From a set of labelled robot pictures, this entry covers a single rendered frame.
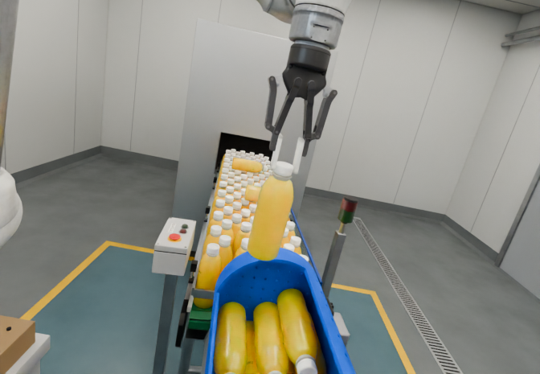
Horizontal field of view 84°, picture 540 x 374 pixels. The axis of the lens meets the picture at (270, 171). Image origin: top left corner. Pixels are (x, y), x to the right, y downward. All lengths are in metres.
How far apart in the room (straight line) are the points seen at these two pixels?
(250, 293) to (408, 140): 4.84
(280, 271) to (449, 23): 5.18
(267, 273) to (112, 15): 5.16
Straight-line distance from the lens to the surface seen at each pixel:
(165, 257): 1.03
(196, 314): 1.08
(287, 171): 0.60
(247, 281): 0.85
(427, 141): 5.63
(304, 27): 0.56
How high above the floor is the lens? 1.62
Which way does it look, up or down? 15 degrees down
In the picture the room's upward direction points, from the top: 12 degrees clockwise
